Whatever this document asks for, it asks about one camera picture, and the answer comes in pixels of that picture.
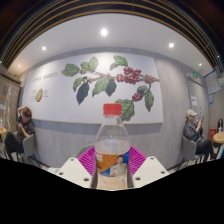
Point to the person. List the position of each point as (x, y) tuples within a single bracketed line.
[(193, 131), (23, 128)]

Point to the grey chair with rounded back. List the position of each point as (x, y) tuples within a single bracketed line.
[(83, 150)]

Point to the large leaf and berry mural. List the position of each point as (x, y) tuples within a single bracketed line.
[(56, 96)]

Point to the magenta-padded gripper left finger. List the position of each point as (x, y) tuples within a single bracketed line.
[(75, 171)]

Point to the red bin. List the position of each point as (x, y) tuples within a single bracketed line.
[(212, 133)]

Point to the round ceiling lights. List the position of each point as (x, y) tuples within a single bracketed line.
[(104, 32)]

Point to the clear red-capped drink bottle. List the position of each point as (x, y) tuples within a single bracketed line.
[(112, 150)]

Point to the dark flask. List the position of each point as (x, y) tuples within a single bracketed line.
[(220, 125)]

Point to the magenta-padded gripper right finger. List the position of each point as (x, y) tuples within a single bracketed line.
[(148, 170)]

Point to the green exit sign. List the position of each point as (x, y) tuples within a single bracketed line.
[(195, 74)]

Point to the white wall notice board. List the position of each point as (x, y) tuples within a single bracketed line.
[(212, 82)]

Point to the round wooden side table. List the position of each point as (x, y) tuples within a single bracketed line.
[(2, 131), (219, 137)]

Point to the white wall paper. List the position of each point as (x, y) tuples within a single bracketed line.
[(194, 100)]

